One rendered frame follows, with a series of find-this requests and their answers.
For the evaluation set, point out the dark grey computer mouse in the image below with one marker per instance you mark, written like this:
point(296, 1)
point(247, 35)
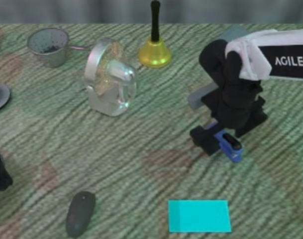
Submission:
point(80, 214)

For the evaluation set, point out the green patterned tablecloth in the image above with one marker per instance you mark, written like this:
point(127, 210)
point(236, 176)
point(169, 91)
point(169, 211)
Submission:
point(146, 139)

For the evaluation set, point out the clear plastic tape dispenser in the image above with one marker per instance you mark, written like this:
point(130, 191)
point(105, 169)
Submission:
point(109, 82)

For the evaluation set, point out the cyan square card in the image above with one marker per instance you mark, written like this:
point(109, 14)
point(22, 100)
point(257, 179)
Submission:
point(199, 216)

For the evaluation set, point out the blue and black stapler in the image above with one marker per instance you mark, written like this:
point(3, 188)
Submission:
point(232, 149)

